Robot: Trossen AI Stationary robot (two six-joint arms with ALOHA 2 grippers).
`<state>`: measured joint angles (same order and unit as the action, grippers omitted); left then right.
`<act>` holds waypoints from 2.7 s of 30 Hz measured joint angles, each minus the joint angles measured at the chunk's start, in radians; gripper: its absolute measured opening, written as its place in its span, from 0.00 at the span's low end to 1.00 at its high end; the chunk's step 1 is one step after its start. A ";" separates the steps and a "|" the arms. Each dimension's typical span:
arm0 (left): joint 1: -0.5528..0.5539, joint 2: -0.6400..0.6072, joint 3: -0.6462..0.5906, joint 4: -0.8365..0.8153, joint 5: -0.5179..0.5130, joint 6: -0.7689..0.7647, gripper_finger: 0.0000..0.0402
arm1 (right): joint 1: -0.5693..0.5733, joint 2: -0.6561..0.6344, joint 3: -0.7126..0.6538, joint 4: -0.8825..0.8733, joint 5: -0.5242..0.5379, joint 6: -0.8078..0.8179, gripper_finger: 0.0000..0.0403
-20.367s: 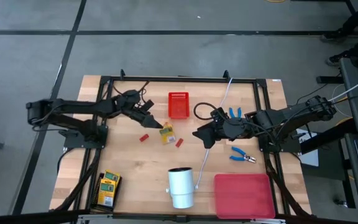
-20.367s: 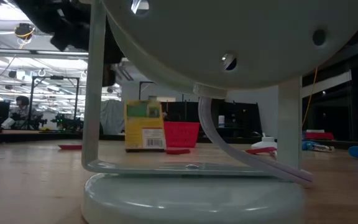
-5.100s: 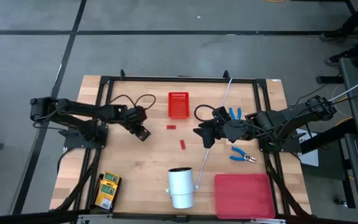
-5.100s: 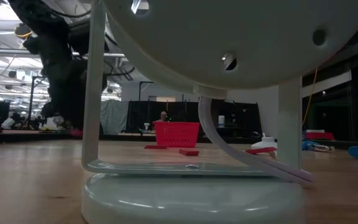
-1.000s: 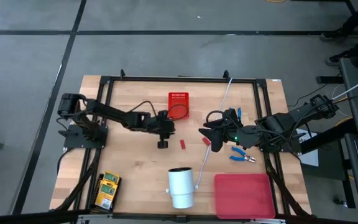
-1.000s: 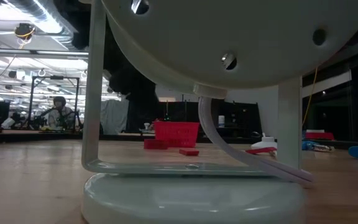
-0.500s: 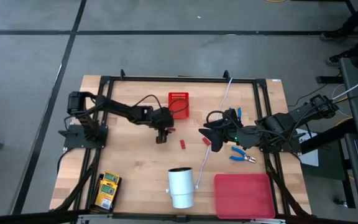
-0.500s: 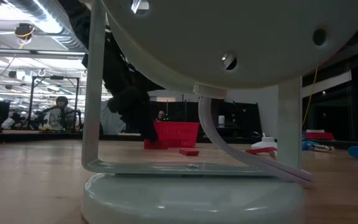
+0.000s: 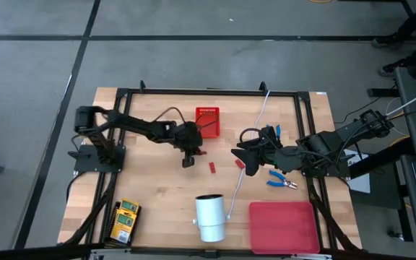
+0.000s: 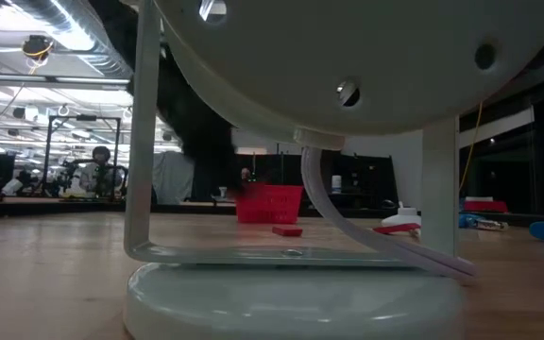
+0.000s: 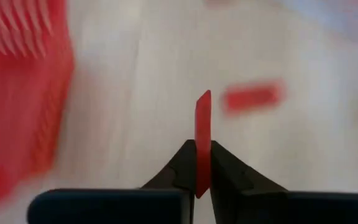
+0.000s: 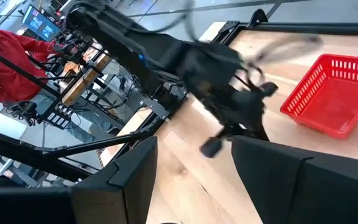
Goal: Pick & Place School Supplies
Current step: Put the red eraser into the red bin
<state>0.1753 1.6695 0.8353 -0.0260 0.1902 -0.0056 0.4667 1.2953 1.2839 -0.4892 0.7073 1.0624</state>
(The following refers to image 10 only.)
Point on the person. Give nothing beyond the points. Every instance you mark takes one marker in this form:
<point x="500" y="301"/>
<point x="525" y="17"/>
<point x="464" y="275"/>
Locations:
<point x="101" y="156"/>
<point x="245" y="174"/>

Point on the grey cloth cover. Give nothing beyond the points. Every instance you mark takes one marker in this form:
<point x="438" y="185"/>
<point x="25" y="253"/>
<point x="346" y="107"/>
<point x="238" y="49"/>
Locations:
<point x="173" y="181"/>

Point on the red plastic basket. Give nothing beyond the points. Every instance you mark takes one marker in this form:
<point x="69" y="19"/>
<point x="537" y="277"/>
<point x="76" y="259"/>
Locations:
<point x="267" y="205"/>

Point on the white wipes canister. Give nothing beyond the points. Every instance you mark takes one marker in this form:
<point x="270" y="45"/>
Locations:
<point x="336" y="184"/>

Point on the black partition curtain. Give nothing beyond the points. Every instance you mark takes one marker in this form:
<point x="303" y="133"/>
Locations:
<point x="371" y="179"/>

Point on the white background object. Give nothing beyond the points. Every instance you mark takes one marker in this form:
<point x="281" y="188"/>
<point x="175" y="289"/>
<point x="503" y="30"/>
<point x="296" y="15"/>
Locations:
<point x="12" y="187"/>

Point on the white and red object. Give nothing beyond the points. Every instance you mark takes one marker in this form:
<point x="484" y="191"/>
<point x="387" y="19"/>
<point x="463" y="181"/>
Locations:
<point x="402" y="218"/>

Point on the red and white box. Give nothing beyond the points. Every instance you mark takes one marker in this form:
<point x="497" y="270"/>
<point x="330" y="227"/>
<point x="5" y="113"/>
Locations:
<point x="484" y="207"/>

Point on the silver ceiling duct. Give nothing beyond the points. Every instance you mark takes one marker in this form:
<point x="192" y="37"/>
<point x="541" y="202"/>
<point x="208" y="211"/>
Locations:
<point x="107" y="61"/>

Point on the black table frame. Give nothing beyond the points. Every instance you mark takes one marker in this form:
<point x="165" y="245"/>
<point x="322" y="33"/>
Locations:
<point x="64" y="208"/>

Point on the black metal rig frame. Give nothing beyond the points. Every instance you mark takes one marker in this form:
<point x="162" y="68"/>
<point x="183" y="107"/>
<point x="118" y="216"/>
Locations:
<point x="47" y="151"/>

